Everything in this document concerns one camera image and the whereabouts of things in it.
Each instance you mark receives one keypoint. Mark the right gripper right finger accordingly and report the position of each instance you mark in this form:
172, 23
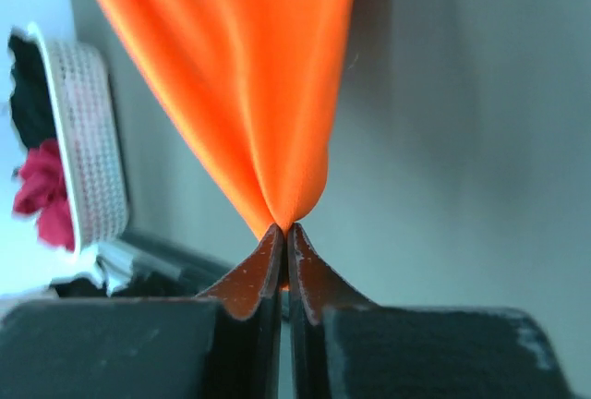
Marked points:
313, 286

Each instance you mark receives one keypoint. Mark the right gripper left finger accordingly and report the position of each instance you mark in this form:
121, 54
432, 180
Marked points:
243, 360

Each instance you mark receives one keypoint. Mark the orange t-shirt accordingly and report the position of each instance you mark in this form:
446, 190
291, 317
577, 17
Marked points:
251, 86

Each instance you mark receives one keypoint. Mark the magenta garment in basket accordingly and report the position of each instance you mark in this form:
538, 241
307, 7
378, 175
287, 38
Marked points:
43, 193

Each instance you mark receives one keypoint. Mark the white laundry basket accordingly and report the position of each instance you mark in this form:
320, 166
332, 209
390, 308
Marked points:
84, 119

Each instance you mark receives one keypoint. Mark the black garment in basket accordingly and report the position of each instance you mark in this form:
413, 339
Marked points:
30, 104

